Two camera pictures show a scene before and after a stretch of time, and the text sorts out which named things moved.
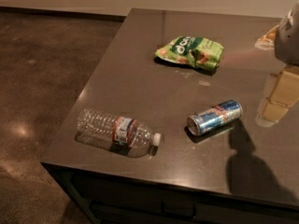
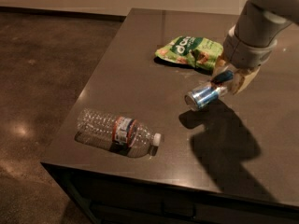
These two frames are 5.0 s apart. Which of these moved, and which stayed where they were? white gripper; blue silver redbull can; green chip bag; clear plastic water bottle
Moved: blue silver redbull can; white gripper
Stayed: green chip bag; clear plastic water bottle
